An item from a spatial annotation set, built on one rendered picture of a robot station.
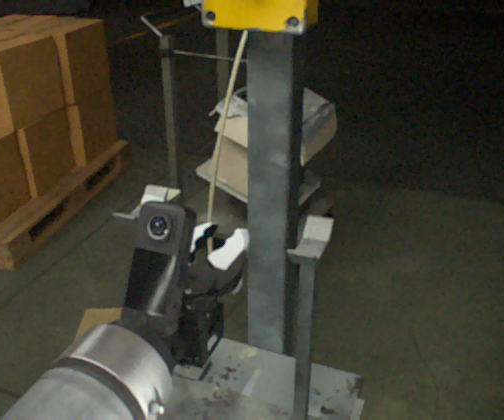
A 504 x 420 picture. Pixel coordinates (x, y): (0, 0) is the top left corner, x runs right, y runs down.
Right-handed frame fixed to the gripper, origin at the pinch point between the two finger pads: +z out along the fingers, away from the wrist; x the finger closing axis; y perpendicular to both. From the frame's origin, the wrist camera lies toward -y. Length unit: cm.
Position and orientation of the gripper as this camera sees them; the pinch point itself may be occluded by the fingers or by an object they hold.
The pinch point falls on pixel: (225, 228)
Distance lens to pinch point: 61.9
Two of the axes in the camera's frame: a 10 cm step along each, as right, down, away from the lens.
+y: 0.0, 8.8, 4.8
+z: 3.7, -4.4, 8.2
